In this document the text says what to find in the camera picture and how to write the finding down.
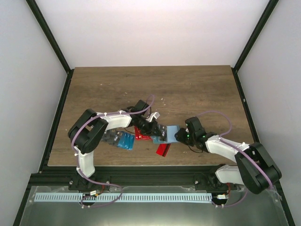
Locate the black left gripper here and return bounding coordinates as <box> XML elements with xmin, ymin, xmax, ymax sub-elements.
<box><xmin>136</xmin><ymin>116</ymin><xmax>162</xmax><ymax>137</ymax></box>

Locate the blue card holder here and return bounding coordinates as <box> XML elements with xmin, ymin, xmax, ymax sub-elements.
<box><xmin>152</xmin><ymin>125</ymin><xmax>180</xmax><ymax>144</ymax></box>

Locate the black VIP credit card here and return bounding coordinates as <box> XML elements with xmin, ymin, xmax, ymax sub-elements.
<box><xmin>158</xmin><ymin>124</ymin><xmax>167</xmax><ymax>142</ymax></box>

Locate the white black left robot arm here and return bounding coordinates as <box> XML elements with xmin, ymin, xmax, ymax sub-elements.
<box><xmin>68</xmin><ymin>100</ymin><xmax>166</xmax><ymax>190</ymax></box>

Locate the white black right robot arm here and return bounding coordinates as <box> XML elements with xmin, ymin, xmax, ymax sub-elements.
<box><xmin>174</xmin><ymin>117</ymin><xmax>282</xmax><ymax>194</ymax></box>

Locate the single red credit card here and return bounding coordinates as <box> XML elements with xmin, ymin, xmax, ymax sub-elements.
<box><xmin>156</xmin><ymin>144</ymin><xmax>171</xmax><ymax>157</ymax></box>

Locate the red credit card pile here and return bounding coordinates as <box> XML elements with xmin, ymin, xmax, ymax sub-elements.
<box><xmin>134</xmin><ymin>127</ymin><xmax>153</xmax><ymax>141</ymax></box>

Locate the blue credit card pile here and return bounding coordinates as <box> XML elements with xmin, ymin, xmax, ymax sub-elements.
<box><xmin>117</xmin><ymin>132</ymin><xmax>135</xmax><ymax>150</ymax></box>

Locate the black credit card pile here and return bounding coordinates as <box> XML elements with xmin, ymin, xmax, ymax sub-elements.
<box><xmin>101</xmin><ymin>129</ymin><xmax>124</xmax><ymax>146</ymax></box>

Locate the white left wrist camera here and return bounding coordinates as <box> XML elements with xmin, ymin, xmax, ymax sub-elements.
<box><xmin>146</xmin><ymin>112</ymin><xmax>160</xmax><ymax>122</ymax></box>

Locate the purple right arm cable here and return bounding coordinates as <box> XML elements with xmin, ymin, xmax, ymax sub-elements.
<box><xmin>195</xmin><ymin>110</ymin><xmax>275</xmax><ymax>208</ymax></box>

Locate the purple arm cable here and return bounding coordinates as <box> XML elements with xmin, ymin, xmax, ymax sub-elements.
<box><xmin>195</xmin><ymin>110</ymin><xmax>275</xmax><ymax>208</ymax></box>
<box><xmin>70</xmin><ymin>94</ymin><xmax>156</xmax><ymax>209</ymax></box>

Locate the light blue slotted cable duct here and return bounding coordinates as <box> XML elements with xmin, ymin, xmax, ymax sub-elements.
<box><xmin>34</xmin><ymin>193</ymin><xmax>212</xmax><ymax>203</ymax></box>

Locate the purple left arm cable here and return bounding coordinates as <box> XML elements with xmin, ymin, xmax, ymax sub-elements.
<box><xmin>70</xmin><ymin>94</ymin><xmax>156</xmax><ymax>209</ymax></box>

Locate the grey metal base plate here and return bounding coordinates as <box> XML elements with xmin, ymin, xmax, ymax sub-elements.
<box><xmin>19</xmin><ymin>186</ymin><xmax>288</xmax><ymax>226</ymax></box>

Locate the black front frame rail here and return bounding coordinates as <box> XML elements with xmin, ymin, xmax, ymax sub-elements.
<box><xmin>28</xmin><ymin>165</ymin><xmax>230</xmax><ymax>192</ymax></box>

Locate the black left frame post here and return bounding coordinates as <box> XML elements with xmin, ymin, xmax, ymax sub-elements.
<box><xmin>25</xmin><ymin>0</ymin><xmax>71</xmax><ymax>74</ymax></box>

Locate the black frame post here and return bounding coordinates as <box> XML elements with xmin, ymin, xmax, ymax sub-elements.
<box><xmin>233</xmin><ymin>0</ymin><xmax>279</xmax><ymax>72</ymax></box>
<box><xmin>25</xmin><ymin>0</ymin><xmax>71</xmax><ymax>74</ymax></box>

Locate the black right frame post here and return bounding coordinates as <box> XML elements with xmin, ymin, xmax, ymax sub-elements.
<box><xmin>233</xmin><ymin>0</ymin><xmax>279</xmax><ymax>72</ymax></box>

